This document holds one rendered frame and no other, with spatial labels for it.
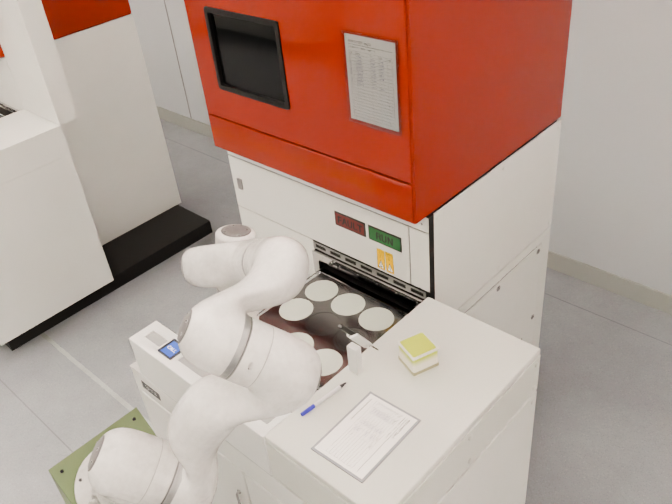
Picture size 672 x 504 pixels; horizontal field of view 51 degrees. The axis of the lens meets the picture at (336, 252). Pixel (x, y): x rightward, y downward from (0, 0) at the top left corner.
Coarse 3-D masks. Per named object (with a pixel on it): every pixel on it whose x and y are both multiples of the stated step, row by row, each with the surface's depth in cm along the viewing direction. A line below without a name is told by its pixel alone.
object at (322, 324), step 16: (304, 288) 212; (352, 288) 210; (320, 304) 205; (368, 304) 203; (384, 304) 202; (272, 320) 201; (288, 320) 201; (304, 320) 200; (320, 320) 200; (336, 320) 199; (352, 320) 198; (320, 336) 194; (336, 336) 193; (368, 336) 192; (320, 384) 179
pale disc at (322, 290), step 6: (318, 282) 214; (324, 282) 214; (330, 282) 213; (306, 288) 212; (312, 288) 212; (318, 288) 212; (324, 288) 211; (330, 288) 211; (336, 288) 211; (306, 294) 210; (312, 294) 209; (318, 294) 209; (324, 294) 209; (330, 294) 209; (318, 300) 207; (324, 300) 207
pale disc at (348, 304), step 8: (344, 296) 207; (352, 296) 207; (360, 296) 207; (336, 304) 205; (344, 304) 204; (352, 304) 204; (360, 304) 204; (336, 312) 202; (344, 312) 201; (352, 312) 201
